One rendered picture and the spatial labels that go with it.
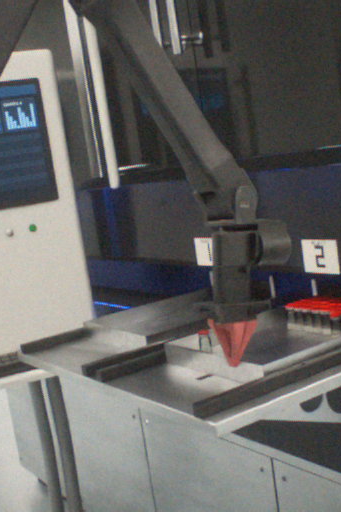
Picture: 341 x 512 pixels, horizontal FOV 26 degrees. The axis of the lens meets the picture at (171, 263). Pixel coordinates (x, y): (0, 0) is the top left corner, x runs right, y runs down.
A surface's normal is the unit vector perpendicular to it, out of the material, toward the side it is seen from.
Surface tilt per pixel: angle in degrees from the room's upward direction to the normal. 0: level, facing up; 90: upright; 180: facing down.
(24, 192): 90
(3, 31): 90
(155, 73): 90
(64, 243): 90
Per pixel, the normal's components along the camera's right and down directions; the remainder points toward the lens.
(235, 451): -0.82, 0.20
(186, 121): 0.51, 0.04
